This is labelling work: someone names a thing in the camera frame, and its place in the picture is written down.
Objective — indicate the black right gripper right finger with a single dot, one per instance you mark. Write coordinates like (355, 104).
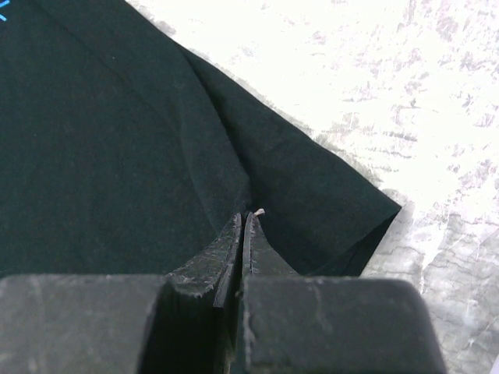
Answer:
(290, 323)

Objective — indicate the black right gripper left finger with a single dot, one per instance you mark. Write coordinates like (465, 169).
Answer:
(181, 322)

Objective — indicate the black t-shirt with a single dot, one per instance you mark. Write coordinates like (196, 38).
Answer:
(123, 152)

